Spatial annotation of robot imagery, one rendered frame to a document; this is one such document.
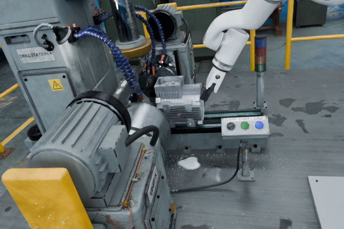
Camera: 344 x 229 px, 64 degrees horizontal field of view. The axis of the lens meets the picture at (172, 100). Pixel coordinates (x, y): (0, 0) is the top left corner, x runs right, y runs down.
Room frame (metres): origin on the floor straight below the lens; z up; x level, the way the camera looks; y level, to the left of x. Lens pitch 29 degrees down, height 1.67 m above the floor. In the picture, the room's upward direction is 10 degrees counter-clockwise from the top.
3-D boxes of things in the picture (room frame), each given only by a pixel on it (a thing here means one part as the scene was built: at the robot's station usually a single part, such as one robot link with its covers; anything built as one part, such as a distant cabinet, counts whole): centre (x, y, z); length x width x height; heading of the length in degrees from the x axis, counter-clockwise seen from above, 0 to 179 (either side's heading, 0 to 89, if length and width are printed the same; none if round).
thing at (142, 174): (0.59, 0.23, 0.99); 0.35 x 0.31 x 0.37; 167
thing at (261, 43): (1.34, -0.50, 1.19); 0.06 x 0.06 x 0.04
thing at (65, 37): (0.99, 0.37, 1.46); 0.18 x 0.11 x 0.13; 77
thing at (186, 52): (1.75, -0.04, 0.99); 0.35 x 0.31 x 0.37; 167
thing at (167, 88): (1.15, 0.00, 1.11); 0.12 x 0.11 x 0.07; 76
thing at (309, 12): (5.08, -2.82, 0.41); 0.52 x 0.47 x 0.82; 72
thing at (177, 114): (1.14, -0.04, 1.01); 0.20 x 0.19 x 0.19; 76
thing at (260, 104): (1.34, -0.50, 1.01); 0.08 x 0.08 x 0.42; 77
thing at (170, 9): (1.78, -0.08, 1.16); 0.33 x 0.26 x 0.42; 167
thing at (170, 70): (1.49, 0.02, 1.04); 0.41 x 0.25 x 0.25; 167
